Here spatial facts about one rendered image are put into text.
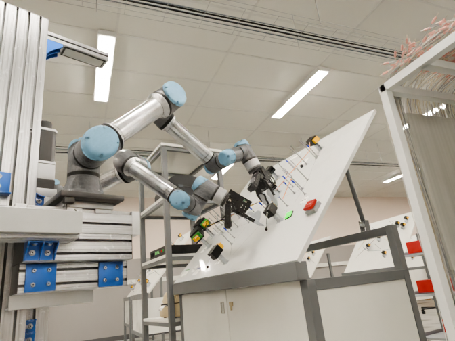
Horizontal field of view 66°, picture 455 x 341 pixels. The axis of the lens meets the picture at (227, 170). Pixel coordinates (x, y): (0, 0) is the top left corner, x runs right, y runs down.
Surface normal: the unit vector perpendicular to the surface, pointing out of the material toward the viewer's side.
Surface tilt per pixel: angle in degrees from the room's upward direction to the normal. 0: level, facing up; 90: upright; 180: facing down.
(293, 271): 90
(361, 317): 90
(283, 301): 90
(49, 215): 90
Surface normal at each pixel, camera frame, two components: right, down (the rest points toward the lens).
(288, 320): -0.86, -0.07
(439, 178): 0.37, -0.33
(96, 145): 0.55, -0.24
